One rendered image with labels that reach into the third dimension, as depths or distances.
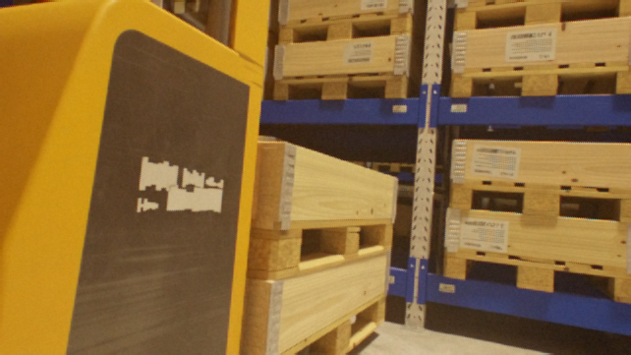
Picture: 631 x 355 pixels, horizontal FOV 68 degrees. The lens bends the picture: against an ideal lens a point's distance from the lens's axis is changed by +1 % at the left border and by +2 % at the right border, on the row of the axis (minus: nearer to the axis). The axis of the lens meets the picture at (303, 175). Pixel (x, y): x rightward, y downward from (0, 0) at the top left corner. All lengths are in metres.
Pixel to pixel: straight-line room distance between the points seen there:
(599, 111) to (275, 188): 1.72
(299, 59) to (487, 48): 1.03
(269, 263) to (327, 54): 1.80
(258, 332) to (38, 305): 0.63
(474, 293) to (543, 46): 1.22
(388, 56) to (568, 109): 0.90
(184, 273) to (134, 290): 0.12
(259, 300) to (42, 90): 0.70
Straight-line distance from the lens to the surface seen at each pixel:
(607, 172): 2.45
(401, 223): 3.77
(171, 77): 0.81
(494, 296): 2.46
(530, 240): 2.42
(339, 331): 1.69
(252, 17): 1.14
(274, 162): 1.14
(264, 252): 1.15
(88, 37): 0.71
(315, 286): 1.42
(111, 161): 0.72
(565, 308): 2.47
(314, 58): 2.79
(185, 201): 0.84
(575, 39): 2.57
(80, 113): 0.68
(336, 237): 1.64
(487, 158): 2.42
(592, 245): 2.44
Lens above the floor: 0.61
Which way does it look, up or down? 3 degrees up
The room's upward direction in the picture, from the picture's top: 5 degrees clockwise
